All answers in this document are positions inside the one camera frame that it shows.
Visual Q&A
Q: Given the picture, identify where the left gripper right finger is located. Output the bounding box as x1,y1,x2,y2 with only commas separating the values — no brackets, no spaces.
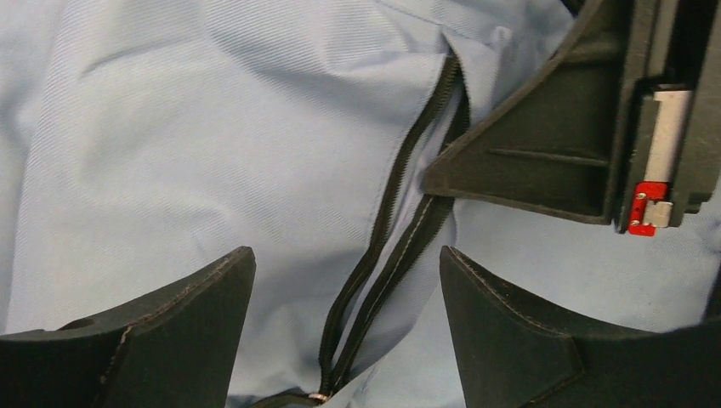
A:
440,247,720,407

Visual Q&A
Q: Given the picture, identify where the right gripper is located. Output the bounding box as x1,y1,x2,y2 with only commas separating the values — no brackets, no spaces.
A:
422,1,720,236

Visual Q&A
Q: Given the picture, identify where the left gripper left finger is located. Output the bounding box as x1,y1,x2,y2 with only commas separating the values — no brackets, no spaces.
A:
1,246,256,407

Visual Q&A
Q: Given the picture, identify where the blue student backpack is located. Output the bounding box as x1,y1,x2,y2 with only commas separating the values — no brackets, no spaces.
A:
1,1,720,407

